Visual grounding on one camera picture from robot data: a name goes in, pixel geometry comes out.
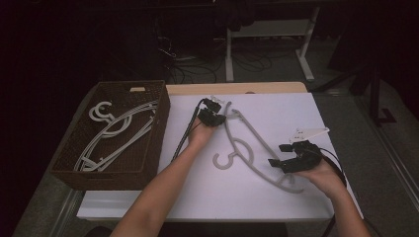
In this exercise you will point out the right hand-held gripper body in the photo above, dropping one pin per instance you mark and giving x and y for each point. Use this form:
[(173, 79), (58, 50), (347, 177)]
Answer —
[(306, 156)]

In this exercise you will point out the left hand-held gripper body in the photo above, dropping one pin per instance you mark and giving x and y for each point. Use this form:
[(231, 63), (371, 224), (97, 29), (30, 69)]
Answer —
[(207, 117)]

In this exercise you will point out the grey plastic clothes hanger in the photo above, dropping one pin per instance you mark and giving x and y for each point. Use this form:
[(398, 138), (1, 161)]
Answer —
[(257, 135), (138, 108), (131, 140)]

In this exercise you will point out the brown wicker basket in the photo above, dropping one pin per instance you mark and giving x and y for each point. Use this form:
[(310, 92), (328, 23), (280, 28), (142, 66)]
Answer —
[(145, 148)]

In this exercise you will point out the person's left hand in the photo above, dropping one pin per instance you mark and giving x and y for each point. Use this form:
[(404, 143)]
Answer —
[(201, 136)]

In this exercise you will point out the person's right hand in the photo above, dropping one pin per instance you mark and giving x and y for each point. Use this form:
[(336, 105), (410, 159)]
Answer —
[(326, 179)]

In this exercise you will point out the dark metal stand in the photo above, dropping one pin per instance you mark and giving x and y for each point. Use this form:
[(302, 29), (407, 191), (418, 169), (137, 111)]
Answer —
[(375, 98)]

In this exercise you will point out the dark hanging cloth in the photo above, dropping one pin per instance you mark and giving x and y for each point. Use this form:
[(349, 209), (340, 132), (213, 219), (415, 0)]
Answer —
[(235, 15)]

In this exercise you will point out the metal floor rail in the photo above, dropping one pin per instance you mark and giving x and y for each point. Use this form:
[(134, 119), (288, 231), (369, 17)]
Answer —
[(395, 166)]

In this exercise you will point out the white metal desk frame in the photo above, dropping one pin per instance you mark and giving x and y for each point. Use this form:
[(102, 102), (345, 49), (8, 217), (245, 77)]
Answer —
[(270, 28)]

